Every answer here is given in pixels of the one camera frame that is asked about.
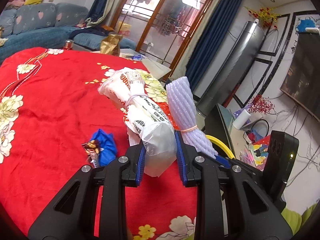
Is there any white printed plastic bag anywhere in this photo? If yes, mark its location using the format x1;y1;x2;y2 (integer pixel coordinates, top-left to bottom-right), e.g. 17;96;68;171
98;67;177;177

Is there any dark peanut snack wrapper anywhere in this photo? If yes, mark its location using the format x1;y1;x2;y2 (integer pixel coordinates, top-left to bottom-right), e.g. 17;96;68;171
82;139;100;168

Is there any green sleeved right forearm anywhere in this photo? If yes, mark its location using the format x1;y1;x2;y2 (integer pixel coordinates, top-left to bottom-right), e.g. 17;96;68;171
281;204;317;235

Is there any yellow rimmed black trash bin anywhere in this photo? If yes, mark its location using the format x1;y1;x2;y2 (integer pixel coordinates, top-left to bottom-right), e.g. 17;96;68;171
206;135;235;159

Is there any colourful painting canvas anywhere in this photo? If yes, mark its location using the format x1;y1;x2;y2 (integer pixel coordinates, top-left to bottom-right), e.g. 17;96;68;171
240;135;271;171

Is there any red berry branch decoration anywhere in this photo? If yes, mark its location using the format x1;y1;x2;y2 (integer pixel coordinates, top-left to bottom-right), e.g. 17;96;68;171
248;94;274;114

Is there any white paper towel roll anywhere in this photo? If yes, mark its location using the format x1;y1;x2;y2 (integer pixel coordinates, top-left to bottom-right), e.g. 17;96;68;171
233;109;251;130

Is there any dark tv cabinet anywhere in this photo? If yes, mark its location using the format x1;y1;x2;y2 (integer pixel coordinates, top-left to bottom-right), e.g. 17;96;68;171
204;104;235;155

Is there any blue crumpled wrapper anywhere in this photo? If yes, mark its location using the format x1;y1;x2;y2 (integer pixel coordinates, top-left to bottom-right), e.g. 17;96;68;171
91;129;117;166

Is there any silver tower air conditioner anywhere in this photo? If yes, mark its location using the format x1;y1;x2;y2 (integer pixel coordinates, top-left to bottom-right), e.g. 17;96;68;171
196;20;265;116

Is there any red floral tablecloth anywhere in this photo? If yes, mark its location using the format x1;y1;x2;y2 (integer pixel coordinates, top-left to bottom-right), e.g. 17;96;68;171
1;47;196;239

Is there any white foam net bundle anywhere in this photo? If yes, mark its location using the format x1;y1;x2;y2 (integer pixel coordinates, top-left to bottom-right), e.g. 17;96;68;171
166;76;218;159

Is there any blue window curtain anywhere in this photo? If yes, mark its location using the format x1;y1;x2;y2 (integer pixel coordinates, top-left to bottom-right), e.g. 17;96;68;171
185;0;242;90

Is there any yellow flower decoration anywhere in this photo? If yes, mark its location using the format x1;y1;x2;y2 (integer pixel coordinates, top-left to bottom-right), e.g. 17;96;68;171
245;7;281;29

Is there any grey coffee table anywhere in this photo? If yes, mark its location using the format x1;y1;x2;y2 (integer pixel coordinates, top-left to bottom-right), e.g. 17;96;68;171
120;49;171;80

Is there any red metal can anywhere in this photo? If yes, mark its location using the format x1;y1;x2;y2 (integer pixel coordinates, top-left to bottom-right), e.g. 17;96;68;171
63;40;74;50

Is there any wooden glass sliding door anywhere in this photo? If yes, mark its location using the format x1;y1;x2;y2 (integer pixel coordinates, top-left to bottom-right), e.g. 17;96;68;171
111;0;213;79

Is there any gold paper bag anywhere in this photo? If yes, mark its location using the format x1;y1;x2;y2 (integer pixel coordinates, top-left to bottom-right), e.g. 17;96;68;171
100;34;123;56

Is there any blue fabric sofa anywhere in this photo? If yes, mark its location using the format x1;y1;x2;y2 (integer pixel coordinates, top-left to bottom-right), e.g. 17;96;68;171
0;2;137;63

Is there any wall mounted television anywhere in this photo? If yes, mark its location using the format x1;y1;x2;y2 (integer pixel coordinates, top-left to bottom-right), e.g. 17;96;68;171
280;33;320;121

